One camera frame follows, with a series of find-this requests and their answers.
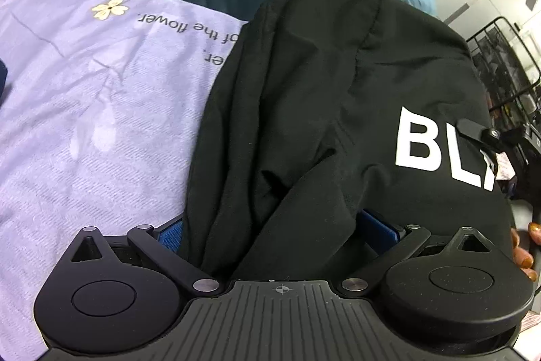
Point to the navy blue folded garment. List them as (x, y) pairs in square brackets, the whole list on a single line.
[(3, 76)]

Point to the person's right hand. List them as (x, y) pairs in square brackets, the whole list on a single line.
[(522, 258)]

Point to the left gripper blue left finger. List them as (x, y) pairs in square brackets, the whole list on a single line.
[(170, 234)]

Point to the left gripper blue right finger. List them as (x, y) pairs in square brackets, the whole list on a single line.
[(379, 235)]

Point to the lavender flower-print bed sheet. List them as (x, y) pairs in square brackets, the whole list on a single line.
[(99, 117)]

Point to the black wire rack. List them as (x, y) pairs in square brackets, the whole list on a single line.
[(510, 73)]

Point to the black jacket with white lettering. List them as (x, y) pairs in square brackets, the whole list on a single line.
[(325, 109)]

